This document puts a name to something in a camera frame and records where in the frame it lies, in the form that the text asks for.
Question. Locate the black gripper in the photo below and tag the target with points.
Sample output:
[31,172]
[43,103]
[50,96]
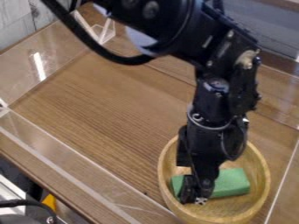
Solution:
[208,144]

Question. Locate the green rectangular block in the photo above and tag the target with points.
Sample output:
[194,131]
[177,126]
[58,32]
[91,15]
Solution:
[232,184]

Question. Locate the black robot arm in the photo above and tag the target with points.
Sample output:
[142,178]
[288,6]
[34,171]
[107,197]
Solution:
[194,31]

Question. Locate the light wooden bowl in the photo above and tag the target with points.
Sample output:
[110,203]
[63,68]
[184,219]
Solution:
[225,210]

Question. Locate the clear acrylic front wall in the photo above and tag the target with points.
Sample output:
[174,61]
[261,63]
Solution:
[103,198]

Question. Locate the clear acrylic corner bracket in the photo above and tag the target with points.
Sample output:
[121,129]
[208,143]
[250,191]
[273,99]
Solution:
[102,32]

